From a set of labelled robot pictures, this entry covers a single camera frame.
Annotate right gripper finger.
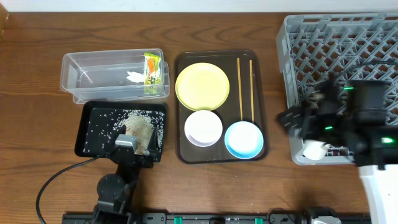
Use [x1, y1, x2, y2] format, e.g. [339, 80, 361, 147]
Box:
[313, 78, 339, 106]
[276, 106, 307, 134]

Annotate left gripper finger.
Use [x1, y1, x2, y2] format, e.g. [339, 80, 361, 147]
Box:
[107, 125, 126, 149]
[147, 128, 159, 157]

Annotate white cup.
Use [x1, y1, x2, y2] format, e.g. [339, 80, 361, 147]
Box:
[303, 139, 330, 161]

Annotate pink bowl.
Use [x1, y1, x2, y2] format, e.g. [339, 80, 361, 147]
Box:
[184, 110, 223, 147]

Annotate white tissue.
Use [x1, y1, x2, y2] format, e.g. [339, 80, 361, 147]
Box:
[126, 72, 146, 84]

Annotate blue bowl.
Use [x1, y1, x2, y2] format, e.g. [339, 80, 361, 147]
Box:
[224, 121, 264, 159]

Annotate wooden chopstick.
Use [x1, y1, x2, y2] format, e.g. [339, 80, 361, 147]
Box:
[236, 57, 243, 121]
[249, 60, 254, 123]

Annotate green yellow snack wrapper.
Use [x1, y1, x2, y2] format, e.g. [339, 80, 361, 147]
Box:
[144, 52, 162, 95]

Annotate yellow plate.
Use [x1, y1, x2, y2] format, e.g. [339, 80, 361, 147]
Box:
[175, 62, 230, 111]

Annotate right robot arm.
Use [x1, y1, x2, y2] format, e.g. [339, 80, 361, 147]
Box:
[276, 80, 397, 223]

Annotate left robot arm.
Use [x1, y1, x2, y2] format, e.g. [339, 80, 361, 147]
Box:
[90, 126, 161, 223]

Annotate grey dishwasher rack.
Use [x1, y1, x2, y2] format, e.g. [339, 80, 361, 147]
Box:
[275, 12, 398, 166]

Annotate food scraps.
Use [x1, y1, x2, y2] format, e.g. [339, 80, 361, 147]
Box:
[82, 108, 165, 157]

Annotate black plastic tray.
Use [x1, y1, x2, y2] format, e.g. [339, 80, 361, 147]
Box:
[74, 101, 166, 166]

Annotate clear plastic bin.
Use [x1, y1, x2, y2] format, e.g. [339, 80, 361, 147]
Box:
[60, 49, 170, 104]

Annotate dark brown serving tray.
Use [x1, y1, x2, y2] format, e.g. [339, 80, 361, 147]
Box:
[174, 49, 269, 164]

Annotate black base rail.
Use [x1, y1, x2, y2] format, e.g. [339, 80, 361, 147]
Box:
[62, 207, 372, 224]

